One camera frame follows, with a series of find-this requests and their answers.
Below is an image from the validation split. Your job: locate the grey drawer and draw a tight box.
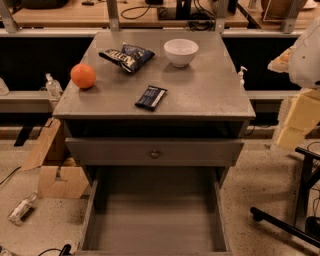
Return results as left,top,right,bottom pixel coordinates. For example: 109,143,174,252
76,167,233,256
66,138,244,167

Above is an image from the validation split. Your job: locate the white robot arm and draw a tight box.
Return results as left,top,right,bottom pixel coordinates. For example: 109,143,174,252
268,17,320,150

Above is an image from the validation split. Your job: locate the grey wooden drawer cabinet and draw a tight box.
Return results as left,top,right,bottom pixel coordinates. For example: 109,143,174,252
52,30,257,168

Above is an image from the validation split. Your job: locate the grey top drawer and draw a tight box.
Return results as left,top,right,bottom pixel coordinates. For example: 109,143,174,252
66,138,244,167

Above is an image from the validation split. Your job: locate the white pump bottle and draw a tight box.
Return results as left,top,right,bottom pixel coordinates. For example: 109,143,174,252
238,66,248,86

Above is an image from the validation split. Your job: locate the black chair base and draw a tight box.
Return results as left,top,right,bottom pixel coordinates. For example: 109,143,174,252
249,146,320,249

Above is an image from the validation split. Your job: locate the white ceramic bowl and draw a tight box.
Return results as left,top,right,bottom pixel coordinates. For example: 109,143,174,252
164,39,199,67

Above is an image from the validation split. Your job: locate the dark blue snack packet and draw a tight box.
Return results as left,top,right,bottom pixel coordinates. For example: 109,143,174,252
135,85,167,111

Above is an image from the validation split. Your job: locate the blue chip bag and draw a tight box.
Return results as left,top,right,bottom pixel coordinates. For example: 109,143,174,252
98,43,155,74

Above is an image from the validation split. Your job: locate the orange fruit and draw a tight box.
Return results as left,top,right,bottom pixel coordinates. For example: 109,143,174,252
70,63,96,89

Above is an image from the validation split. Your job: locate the brown cardboard box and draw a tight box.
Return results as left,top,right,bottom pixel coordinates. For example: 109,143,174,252
21,118,91,199

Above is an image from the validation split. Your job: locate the wooden desk in background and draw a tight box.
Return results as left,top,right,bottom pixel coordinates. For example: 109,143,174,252
9,0,250,29

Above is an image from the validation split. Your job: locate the clear bottle on floor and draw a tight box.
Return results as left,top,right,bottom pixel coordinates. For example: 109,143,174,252
8,192,38,226

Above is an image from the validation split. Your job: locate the black cable on desk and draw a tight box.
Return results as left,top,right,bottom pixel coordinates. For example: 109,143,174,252
119,4,168,20

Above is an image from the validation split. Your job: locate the clear bottle on rail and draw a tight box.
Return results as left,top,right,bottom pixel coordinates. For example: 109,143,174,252
46,73,63,99

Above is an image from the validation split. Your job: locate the black cable on floor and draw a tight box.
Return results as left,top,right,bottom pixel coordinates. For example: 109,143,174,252
36,243,73,256

